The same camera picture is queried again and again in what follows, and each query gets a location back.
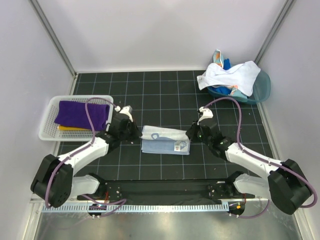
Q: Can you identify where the light blue bear towel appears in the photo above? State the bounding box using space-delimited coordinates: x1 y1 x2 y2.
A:
141 125 191 156

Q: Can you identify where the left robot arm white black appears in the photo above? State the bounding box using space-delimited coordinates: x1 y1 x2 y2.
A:
30 113 142 208

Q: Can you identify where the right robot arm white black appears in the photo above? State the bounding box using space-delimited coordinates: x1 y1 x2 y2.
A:
186 118 313 215

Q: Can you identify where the black grid mat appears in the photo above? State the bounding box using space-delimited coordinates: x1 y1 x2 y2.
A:
70 70 276 180

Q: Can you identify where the purple folded towel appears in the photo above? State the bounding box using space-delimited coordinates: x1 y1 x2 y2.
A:
54 100 110 131

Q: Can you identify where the yellow folded towel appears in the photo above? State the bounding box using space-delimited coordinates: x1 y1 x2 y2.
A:
57 125 87 131

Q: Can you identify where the teal plastic bowl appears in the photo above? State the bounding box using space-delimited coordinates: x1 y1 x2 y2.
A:
207 70 271 105

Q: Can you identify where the white towel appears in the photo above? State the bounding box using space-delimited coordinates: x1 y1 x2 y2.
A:
196 61 261 97

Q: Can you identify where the white plastic basket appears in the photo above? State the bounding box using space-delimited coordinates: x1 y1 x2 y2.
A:
38 95 115 142

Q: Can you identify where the dark blue towel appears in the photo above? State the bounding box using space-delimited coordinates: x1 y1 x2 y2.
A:
223 58 231 70

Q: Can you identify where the orange patterned towel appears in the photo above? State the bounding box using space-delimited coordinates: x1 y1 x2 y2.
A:
212 49 224 68

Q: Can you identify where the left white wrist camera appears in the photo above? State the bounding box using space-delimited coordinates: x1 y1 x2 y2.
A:
115 105 134 122

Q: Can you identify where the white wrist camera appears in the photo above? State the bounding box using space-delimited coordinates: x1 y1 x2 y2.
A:
115 105 134 122
197 106 214 126

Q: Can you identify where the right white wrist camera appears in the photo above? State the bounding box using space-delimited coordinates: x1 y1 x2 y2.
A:
197 106 214 126

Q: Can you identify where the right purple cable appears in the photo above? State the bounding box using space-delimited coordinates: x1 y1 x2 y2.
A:
199 96 316 220

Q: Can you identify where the purple cable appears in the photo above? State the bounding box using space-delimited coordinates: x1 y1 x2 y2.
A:
199 96 316 220
44 96 127 217

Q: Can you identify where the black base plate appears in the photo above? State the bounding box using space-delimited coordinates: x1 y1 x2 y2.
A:
88 178 255 206

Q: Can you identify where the aluminium rail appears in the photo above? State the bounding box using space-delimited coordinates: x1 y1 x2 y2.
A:
43 193 267 208

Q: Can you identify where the white slotted cable duct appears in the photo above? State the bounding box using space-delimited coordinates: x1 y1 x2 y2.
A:
41 202 229 214

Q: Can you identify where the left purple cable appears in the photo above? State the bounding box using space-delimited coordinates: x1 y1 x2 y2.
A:
44 96 127 217

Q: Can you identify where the left aluminium frame post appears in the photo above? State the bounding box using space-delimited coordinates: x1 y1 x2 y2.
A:
28 0 77 78

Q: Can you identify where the aluminium frame post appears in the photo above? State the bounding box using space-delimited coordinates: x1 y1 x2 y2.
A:
28 0 77 78
254 0 296 65

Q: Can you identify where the right aluminium frame post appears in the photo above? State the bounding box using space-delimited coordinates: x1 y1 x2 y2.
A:
254 0 296 65

